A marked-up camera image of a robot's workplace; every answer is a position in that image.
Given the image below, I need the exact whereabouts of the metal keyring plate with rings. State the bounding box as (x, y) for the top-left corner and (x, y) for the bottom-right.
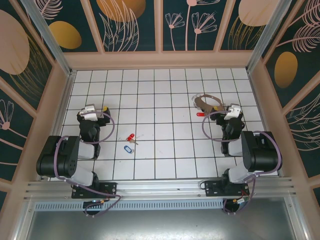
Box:
(192, 93), (224, 113)

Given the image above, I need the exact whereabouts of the grey metal sheet panel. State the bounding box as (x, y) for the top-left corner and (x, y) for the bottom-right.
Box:
(14, 197), (310, 240)

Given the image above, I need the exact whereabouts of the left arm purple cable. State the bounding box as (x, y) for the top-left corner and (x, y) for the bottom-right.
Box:
(53, 111), (122, 218)

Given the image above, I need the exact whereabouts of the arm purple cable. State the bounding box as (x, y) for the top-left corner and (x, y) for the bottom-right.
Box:
(53, 111), (122, 218)
(201, 113), (283, 215)

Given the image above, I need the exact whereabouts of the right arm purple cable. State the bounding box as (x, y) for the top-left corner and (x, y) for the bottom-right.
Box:
(201, 113), (283, 215)

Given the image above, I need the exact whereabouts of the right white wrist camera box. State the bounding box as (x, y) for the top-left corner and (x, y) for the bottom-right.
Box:
(223, 104), (242, 121)

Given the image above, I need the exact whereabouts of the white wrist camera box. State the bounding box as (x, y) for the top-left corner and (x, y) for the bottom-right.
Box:
(83, 104), (99, 120)
(223, 104), (242, 121)

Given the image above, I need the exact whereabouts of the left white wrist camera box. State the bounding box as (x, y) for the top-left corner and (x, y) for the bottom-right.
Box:
(83, 104), (99, 120)

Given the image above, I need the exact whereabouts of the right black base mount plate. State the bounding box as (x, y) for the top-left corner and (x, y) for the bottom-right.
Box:
(204, 180), (251, 198)

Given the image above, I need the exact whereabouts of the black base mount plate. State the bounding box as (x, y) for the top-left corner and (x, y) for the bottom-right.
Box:
(204, 180), (251, 198)
(71, 181), (118, 200)

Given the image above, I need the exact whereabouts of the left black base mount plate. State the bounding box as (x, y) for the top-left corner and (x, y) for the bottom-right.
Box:
(71, 181), (118, 200)

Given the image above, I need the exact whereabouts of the small electronics board with wires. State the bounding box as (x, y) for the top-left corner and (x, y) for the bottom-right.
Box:
(83, 198), (107, 218)
(223, 197), (250, 215)

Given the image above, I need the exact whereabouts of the long aluminium base rail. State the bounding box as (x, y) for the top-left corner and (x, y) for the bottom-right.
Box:
(23, 176), (298, 201)

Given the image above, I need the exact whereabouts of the aluminium corner post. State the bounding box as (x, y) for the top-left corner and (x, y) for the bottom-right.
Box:
(245, 0), (286, 74)
(19, 0), (77, 77)

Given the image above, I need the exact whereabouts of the grey slotted cable duct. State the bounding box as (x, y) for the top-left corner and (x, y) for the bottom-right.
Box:
(33, 201), (225, 211)

